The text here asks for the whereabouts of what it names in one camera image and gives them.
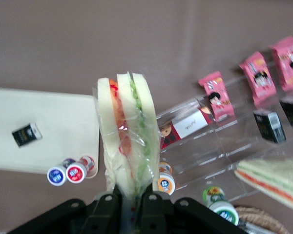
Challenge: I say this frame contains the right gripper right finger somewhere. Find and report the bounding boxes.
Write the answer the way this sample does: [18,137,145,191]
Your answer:
[136,189,177,234]

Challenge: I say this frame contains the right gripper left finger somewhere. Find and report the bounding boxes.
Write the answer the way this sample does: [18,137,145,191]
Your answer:
[83,186,124,234]

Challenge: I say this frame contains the sandwich red green filling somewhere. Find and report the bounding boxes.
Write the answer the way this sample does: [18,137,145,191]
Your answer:
[92,71,161,213]

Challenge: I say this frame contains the beige plastic tray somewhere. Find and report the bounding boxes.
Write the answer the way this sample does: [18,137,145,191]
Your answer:
[0,87,101,180]

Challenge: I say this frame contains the triangular sandwich pale bread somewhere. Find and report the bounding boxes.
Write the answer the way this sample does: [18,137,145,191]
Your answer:
[234,157,293,215]

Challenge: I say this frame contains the orange cap small bottle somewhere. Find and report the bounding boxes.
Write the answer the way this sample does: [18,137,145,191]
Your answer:
[157,162,177,196]

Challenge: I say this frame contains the red cap small bottle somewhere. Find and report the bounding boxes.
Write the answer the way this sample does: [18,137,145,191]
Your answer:
[65,156,95,183]

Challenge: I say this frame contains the blue cap small bottle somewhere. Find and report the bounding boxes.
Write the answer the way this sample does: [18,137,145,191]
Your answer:
[46,158,76,186]

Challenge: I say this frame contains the green cap small bottle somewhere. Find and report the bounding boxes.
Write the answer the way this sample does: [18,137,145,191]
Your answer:
[202,186,240,226]

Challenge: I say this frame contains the clear acrylic stepped shelf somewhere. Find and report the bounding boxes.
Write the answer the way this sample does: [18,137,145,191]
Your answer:
[156,80,293,203]

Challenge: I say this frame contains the red plaid cookie box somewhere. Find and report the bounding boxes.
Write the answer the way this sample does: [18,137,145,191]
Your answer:
[158,107,215,150]

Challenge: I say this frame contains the oval wicker basket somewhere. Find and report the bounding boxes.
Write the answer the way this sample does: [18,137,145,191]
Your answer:
[234,206,290,234]

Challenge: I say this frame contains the pink snack packet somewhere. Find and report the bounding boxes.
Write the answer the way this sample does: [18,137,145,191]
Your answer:
[269,36,293,92]
[238,51,277,106]
[198,71,236,122]

